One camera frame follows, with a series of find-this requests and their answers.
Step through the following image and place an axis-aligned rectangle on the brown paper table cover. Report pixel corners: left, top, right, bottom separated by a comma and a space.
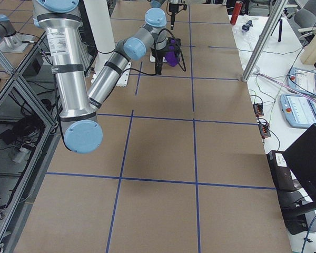
15, 4, 291, 252

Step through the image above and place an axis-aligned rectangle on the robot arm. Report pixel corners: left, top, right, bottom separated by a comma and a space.
149, 0, 187, 30
33, 1, 167, 153

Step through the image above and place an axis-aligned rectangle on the black box device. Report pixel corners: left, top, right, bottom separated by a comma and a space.
266, 150, 299, 192

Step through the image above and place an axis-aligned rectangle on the blue teach pendant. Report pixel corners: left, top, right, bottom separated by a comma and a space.
288, 67, 316, 98
280, 94, 316, 129

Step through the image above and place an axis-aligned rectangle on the far blue teach pendant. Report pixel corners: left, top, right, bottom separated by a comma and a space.
288, 67, 316, 98

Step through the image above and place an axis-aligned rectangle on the black monitor with stand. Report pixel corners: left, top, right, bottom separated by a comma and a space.
282, 123, 316, 235

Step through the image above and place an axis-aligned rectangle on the purple towel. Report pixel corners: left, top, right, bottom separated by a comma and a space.
165, 46, 179, 67

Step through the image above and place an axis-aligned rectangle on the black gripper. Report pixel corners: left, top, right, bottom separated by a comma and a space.
167, 3, 186, 30
151, 47, 165, 74

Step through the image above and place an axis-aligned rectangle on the white towel rack base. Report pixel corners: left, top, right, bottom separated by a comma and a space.
150, 53, 155, 63

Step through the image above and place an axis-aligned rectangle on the near blue teach pendant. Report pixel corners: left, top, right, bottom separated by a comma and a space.
280, 94, 316, 129

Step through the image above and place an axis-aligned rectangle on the grey office chair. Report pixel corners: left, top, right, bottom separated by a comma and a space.
294, 8, 316, 40

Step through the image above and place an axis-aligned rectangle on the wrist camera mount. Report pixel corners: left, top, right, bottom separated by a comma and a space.
167, 37, 181, 51

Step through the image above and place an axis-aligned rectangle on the aluminium frame cabinet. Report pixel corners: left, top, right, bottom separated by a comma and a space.
0, 32, 61, 252

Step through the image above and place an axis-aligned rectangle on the black braided right cable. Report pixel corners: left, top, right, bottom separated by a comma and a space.
121, 28, 187, 77

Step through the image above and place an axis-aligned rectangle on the aluminium frame post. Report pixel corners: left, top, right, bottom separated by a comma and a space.
242, 0, 288, 82

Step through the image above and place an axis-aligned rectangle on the red cylinder bottle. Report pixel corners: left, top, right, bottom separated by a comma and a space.
230, 1, 243, 25

